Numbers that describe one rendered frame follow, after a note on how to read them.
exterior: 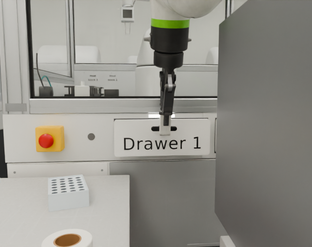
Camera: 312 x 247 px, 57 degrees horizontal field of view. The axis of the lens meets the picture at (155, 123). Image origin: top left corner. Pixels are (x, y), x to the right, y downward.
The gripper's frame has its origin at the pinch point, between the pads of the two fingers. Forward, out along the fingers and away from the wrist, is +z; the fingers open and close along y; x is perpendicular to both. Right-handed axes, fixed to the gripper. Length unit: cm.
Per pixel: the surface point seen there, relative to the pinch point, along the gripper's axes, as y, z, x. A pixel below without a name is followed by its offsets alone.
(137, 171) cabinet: -2.4, 17.7, -7.7
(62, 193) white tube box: 21.9, 5.5, -24.2
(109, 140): -5.8, 8.4, -16.1
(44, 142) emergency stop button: 0.8, 5.0, -33.2
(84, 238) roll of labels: 40.7, -1.7, -16.6
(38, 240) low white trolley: 34.7, 4.7, -25.5
